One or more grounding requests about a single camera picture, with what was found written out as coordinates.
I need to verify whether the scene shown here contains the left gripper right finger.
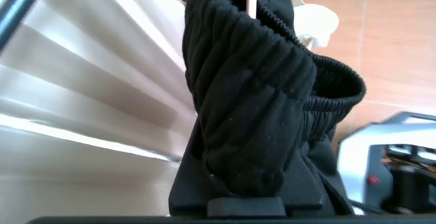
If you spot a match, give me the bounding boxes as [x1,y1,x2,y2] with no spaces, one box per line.
[275,152,324,208]

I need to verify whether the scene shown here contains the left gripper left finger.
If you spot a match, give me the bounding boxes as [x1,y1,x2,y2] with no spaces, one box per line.
[168,118,236,217]

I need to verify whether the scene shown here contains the black shorts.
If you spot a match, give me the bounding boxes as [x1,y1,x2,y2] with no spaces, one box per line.
[182,0,367,217]

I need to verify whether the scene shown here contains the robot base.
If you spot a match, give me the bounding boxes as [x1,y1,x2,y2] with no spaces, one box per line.
[337,111,436,214]

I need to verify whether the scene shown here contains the white laundry basket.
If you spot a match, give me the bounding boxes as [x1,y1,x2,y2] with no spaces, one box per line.
[287,0,340,51]

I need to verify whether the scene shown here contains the black clothes rack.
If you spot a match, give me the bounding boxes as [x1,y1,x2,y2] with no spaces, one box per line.
[0,0,189,51]

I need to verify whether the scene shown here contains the beige curtain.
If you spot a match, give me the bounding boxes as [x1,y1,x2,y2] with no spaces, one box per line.
[0,0,200,218]

